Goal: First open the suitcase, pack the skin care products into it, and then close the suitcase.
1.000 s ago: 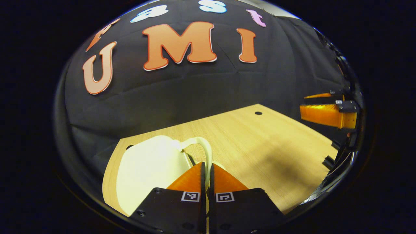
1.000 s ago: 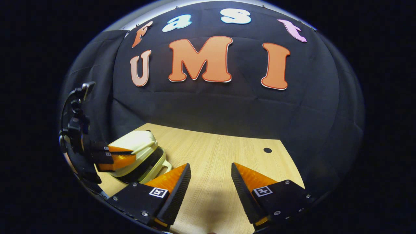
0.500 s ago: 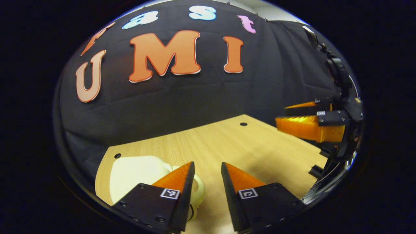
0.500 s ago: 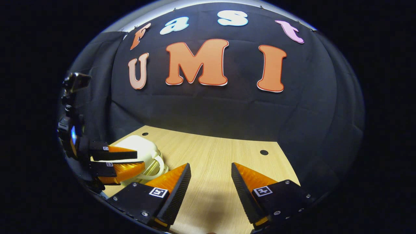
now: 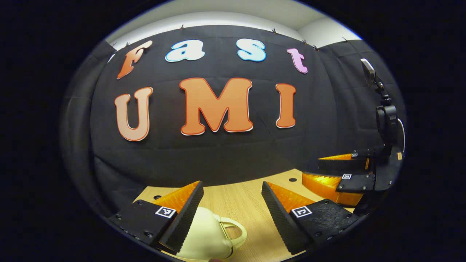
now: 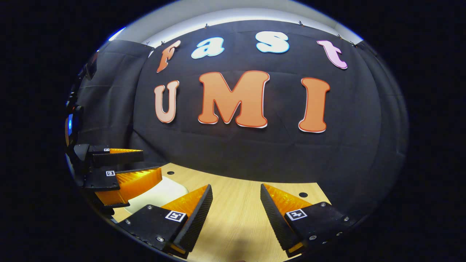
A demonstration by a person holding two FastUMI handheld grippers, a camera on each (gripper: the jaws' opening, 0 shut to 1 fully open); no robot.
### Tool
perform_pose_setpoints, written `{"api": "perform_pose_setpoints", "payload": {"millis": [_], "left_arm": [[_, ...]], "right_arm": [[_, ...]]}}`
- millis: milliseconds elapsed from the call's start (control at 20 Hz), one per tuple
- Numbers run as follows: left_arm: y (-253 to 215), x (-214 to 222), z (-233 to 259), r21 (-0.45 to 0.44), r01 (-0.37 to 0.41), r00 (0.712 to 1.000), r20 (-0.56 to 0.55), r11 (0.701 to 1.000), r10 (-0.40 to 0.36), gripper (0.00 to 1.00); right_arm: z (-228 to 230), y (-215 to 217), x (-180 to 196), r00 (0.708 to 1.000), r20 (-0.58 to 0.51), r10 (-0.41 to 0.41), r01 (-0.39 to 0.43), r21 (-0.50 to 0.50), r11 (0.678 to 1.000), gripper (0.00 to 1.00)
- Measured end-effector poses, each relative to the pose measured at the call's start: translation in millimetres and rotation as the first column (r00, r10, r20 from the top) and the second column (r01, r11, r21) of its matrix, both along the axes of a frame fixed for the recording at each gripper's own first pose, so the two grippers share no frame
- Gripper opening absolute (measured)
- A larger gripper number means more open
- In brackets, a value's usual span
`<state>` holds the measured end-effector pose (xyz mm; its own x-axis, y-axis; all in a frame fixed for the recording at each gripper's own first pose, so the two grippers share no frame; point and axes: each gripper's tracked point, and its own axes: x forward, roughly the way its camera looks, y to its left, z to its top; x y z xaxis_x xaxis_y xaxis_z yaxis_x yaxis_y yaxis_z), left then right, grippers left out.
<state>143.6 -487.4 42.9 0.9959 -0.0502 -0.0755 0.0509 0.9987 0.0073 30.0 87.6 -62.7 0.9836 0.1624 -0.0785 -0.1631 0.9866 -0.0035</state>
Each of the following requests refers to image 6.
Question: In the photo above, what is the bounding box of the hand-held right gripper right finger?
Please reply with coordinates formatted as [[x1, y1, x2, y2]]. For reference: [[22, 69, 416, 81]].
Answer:
[[260, 183, 355, 258]]

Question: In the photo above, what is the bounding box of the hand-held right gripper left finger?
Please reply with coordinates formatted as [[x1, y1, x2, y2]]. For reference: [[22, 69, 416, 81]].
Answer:
[[117, 184, 214, 259]]

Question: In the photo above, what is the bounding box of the small cream suitcase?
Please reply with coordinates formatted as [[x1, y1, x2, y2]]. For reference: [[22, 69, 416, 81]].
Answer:
[[124, 176, 190, 216]]

